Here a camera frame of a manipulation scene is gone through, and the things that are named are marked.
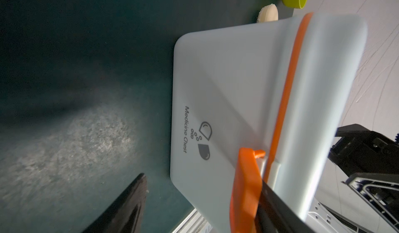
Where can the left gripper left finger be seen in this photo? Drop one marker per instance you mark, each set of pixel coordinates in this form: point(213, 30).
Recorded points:
point(125, 214)

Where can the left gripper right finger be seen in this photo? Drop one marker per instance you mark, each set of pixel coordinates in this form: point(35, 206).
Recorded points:
point(274, 216)

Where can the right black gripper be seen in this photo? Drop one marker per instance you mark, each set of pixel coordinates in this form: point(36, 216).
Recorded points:
point(371, 160)

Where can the blue orange first aid kit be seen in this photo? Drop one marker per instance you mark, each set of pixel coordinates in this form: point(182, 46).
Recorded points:
point(280, 86)

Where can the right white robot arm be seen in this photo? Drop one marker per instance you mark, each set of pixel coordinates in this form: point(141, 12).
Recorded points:
point(337, 209)

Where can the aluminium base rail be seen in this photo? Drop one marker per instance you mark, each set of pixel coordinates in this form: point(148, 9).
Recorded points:
point(195, 222)

